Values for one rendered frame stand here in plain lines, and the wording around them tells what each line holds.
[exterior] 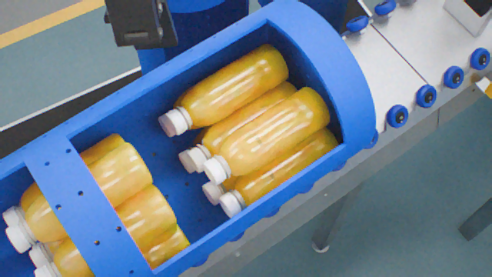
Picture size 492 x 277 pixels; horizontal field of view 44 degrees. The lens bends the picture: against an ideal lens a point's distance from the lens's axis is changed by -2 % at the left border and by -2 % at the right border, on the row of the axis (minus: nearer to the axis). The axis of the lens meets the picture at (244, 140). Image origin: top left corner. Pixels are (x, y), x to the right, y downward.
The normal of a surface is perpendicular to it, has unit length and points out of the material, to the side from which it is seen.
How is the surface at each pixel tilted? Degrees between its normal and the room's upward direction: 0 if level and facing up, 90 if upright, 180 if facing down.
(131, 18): 75
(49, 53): 0
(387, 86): 0
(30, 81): 0
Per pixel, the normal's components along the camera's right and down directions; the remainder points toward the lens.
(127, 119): 0.57, 0.60
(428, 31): 0.02, -0.43
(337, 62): 0.24, -0.11
